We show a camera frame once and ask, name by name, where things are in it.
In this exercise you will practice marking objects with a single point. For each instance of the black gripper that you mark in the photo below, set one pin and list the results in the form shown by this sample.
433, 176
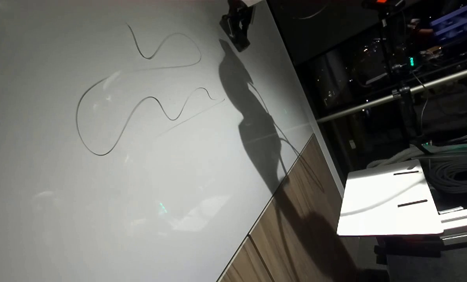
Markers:
240, 11

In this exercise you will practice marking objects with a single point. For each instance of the black felt whiteboard eraser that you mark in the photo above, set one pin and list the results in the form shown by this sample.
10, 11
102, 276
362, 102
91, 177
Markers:
236, 27

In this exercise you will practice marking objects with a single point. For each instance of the metal tripod pole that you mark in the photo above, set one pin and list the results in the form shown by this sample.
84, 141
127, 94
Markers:
394, 96

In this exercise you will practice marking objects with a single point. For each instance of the large wall whiteboard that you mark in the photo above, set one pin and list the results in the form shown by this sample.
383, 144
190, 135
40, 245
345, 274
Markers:
137, 143

